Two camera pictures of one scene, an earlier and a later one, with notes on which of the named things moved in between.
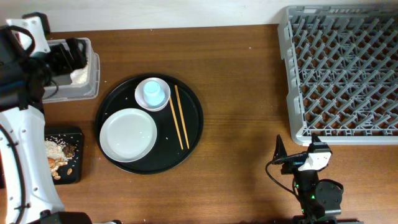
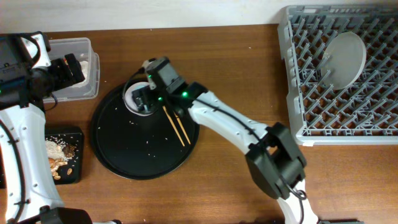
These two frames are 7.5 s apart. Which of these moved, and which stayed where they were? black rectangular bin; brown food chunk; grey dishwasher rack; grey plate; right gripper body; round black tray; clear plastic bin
Moved: grey plate; right gripper body
Stayed: round black tray; clear plastic bin; black rectangular bin; grey dishwasher rack; brown food chunk
